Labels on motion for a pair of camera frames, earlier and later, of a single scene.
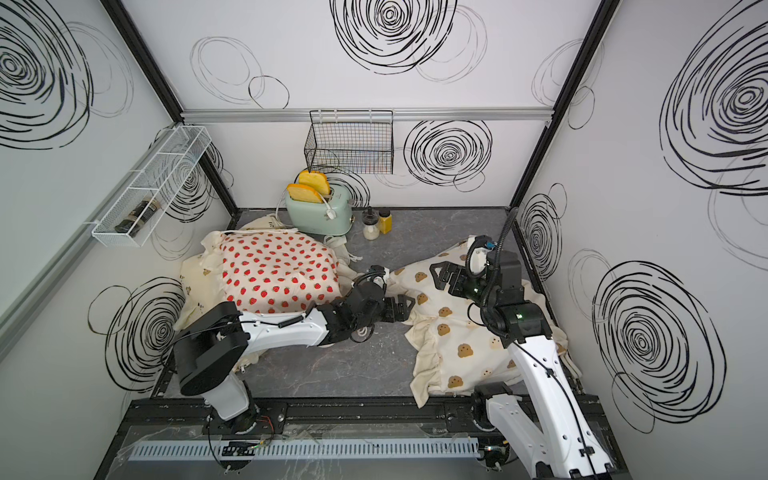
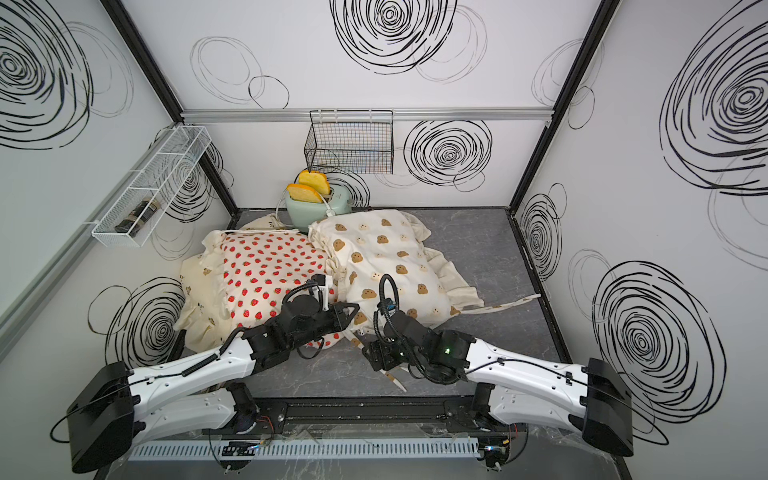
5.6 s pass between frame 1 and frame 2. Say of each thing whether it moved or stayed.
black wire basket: stayed
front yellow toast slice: stayed
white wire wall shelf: stayed
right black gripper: moved
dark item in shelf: stayed
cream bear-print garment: moved
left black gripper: moved
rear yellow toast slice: stayed
